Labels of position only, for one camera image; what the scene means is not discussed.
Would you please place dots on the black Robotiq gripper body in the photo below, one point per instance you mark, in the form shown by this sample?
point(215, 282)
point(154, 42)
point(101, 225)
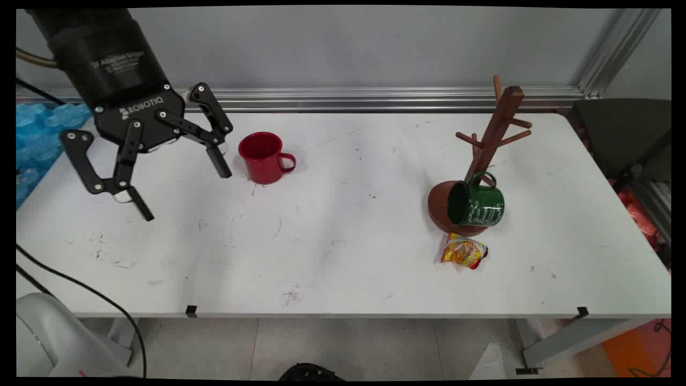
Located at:
point(123, 80)

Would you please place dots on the orange floor mat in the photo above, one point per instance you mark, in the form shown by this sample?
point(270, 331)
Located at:
point(638, 348)

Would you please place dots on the horizontal aluminium frame rail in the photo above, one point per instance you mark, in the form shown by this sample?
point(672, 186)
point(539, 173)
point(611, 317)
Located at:
point(375, 99)

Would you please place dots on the brown wooden mug tree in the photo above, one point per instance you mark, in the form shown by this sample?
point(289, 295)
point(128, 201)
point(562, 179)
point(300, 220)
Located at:
point(498, 123)

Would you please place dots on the blue plastic bubble wrap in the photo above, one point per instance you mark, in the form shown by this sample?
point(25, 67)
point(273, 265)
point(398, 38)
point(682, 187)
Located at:
point(37, 139)

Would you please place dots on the slanted aluminium frame post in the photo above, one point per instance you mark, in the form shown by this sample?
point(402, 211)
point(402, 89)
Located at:
point(616, 53)

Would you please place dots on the grey table leg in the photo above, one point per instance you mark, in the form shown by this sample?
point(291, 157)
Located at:
point(123, 338)
point(568, 338)

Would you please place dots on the green enamel mug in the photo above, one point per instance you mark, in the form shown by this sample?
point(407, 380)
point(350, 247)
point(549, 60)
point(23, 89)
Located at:
point(485, 206)

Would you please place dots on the black round floor object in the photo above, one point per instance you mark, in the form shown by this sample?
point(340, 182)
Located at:
point(311, 372)

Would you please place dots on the yellow red snack packet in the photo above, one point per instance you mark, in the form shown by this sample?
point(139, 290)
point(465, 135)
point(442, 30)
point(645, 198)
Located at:
point(463, 253)

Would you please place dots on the red enamel mug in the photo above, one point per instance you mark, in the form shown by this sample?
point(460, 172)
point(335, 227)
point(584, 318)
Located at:
point(262, 161)

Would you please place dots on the aluminium side rail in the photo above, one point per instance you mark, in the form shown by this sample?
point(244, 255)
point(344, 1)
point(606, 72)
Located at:
point(656, 206)

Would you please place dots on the dark grey chair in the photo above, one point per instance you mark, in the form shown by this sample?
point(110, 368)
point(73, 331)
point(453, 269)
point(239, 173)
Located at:
point(621, 134)

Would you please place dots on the black tape marker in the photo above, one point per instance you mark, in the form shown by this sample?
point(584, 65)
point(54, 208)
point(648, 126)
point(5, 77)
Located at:
point(582, 312)
point(191, 311)

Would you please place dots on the red plastic bag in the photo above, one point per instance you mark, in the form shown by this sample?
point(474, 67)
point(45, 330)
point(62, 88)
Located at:
point(640, 217)

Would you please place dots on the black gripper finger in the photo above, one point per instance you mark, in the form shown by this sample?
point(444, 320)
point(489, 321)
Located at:
point(88, 161)
point(217, 120)

